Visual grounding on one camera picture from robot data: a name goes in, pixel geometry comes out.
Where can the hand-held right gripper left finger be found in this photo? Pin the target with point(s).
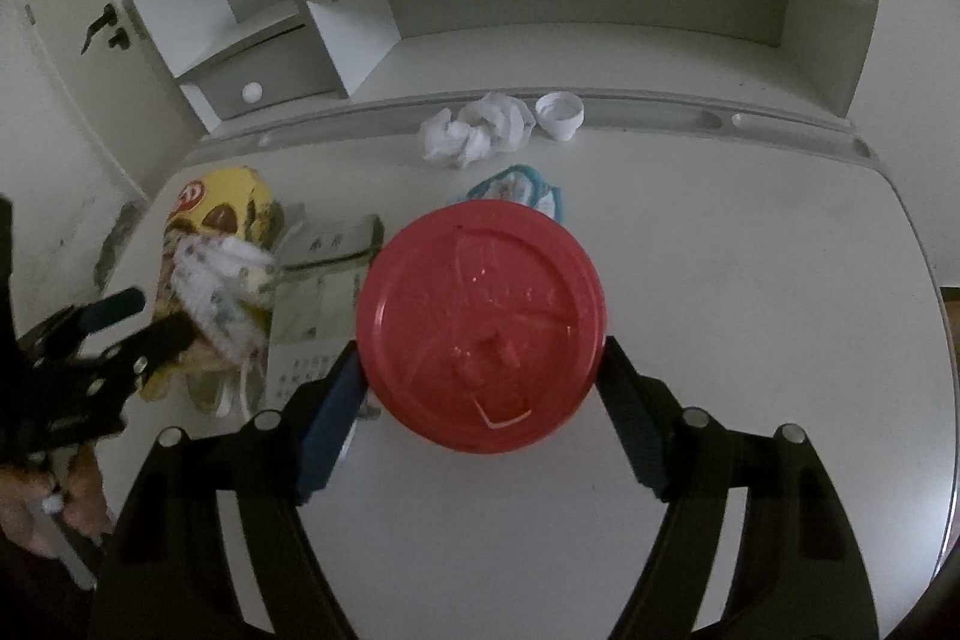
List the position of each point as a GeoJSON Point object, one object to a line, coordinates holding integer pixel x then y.
{"type": "Point", "coordinates": [330, 419]}

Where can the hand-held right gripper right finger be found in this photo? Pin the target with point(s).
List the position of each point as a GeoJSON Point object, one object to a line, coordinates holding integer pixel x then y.
{"type": "Point", "coordinates": [637, 434]}

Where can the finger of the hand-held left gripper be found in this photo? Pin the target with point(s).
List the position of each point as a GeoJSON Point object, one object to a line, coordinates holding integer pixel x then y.
{"type": "Point", "coordinates": [112, 306]}
{"type": "Point", "coordinates": [161, 340]}

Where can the white patterned face mask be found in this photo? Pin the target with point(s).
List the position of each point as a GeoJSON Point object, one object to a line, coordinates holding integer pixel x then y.
{"type": "Point", "coordinates": [217, 299]}

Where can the yellow snack bag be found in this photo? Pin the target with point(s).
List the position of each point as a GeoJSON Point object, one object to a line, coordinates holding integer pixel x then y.
{"type": "Point", "coordinates": [225, 190]}

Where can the red plastic cup lid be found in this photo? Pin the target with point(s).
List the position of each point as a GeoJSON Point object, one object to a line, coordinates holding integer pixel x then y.
{"type": "Point", "coordinates": [480, 325]}

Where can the person's left hand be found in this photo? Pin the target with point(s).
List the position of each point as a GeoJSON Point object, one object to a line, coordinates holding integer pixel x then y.
{"type": "Point", "coordinates": [71, 497]}

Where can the printed paper leaflet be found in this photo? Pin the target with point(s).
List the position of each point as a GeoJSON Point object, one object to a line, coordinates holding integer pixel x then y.
{"type": "Point", "coordinates": [315, 325]}

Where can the clear plastic wrapper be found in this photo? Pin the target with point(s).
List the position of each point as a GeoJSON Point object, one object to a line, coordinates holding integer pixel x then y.
{"type": "Point", "coordinates": [337, 242]}

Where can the white door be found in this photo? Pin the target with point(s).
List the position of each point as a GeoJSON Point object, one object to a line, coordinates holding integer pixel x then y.
{"type": "Point", "coordinates": [75, 108]}

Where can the blue trimmed white wrapper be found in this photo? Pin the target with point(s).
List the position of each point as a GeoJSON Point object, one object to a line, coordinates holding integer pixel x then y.
{"type": "Point", "coordinates": [525, 186]}

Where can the grey drawer with white knob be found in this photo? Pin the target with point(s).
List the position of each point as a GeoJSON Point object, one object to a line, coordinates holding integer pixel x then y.
{"type": "Point", "coordinates": [277, 74]}

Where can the crumpled white tissue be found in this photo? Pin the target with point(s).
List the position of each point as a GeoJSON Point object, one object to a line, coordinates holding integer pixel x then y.
{"type": "Point", "coordinates": [472, 130]}

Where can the small white cup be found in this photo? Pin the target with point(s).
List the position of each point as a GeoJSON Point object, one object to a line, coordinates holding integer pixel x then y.
{"type": "Point", "coordinates": [559, 115]}

